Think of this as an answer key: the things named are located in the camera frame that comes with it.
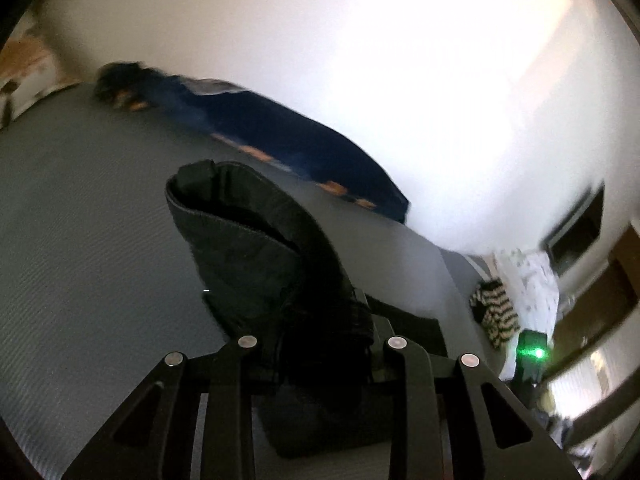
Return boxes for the black white striped knit cloth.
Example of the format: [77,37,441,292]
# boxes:
[469,280,521,352]

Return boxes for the grey mattress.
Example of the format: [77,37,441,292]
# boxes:
[0,82,507,480]

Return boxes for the brown wooden furniture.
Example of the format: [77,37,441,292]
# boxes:
[550,225,640,378]

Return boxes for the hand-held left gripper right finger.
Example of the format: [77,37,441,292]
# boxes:
[371,316,582,480]

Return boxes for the black pants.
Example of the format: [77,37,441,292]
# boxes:
[165,159,449,461]

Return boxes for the floral pillow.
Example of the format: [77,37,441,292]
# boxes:
[0,25,81,130]

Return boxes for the white printed pillow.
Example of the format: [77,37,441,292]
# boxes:
[492,249,562,382]

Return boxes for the blue floral blanket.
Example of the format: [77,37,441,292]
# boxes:
[94,61,412,225]

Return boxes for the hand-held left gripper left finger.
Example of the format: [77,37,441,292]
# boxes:
[62,335,262,480]

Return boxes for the dark wall frame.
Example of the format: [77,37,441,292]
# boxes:
[544,184,607,275]

